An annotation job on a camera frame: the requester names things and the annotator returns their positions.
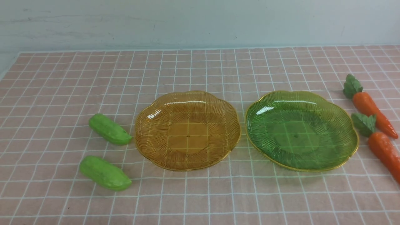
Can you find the green toy cucumber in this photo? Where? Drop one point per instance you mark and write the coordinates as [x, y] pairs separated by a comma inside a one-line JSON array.
[[104, 173], [109, 130]]

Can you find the orange toy carrot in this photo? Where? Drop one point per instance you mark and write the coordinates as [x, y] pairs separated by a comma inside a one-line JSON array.
[[353, 90], [379, 143]]

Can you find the amber ribbed plastic plate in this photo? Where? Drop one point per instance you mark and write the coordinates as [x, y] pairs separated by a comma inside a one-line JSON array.
[[186, 131]]

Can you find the green ribbed plastic plate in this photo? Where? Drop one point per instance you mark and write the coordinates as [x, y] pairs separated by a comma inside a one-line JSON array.
[[301, 131]]

